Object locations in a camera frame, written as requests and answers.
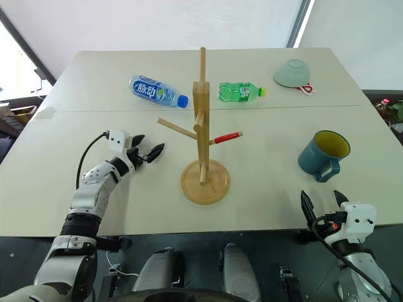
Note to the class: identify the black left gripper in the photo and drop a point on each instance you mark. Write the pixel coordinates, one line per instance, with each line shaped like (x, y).
(136, 156)

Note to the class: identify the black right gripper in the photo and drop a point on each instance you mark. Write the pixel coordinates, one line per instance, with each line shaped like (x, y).
(329, 225)

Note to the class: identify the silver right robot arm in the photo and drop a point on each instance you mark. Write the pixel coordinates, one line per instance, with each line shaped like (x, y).
(362, 270)

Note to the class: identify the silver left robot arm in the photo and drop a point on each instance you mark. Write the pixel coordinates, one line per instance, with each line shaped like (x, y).
(94, 188)

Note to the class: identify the blue mug yellow inside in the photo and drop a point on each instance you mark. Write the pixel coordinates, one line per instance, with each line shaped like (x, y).
(315, 157)

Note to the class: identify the wooden mug tree stand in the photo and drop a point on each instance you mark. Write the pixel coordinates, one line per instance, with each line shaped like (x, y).
(204, 185)

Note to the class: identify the blue-labelled clear drink bottle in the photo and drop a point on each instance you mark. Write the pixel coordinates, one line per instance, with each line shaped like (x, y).
(151, 90)

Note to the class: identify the black table clamp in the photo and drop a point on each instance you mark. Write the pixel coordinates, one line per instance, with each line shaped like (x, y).
(113, 243)

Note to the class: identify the green plastic soda bottle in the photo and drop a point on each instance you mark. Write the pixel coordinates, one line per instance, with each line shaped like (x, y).
(236, 92)

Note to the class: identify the grey rounded robot leg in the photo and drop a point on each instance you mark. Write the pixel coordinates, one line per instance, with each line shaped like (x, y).
(239, 273)
(159, 270)

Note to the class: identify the red-capped bottle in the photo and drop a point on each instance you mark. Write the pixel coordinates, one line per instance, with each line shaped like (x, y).
(384, 107)

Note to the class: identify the wooden crate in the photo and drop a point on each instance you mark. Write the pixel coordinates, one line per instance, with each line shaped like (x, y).
(22, 110)

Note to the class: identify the pale green upturned bowl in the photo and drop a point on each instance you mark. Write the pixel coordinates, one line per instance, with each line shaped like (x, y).
(291, 74)

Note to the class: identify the dark rounded robot torso rim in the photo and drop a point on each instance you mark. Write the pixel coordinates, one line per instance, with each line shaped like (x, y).
(176, 295)

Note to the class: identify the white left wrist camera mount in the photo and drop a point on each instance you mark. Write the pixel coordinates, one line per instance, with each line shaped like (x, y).
(118, 140)

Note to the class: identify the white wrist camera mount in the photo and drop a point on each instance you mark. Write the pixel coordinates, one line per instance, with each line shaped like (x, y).
(359, 217)
(118, 140)

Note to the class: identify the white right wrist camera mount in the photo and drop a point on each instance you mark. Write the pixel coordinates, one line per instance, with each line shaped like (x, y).
(359, 217)

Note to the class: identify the black bracket under table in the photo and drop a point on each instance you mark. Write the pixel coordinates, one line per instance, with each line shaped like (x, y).
(111, 283)
(290, 283)

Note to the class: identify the dark diagonal window frame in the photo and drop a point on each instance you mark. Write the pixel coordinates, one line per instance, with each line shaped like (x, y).
(25, 44)

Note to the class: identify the grey-blue window frame post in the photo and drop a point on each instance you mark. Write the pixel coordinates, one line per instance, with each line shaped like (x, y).
(299, 22)

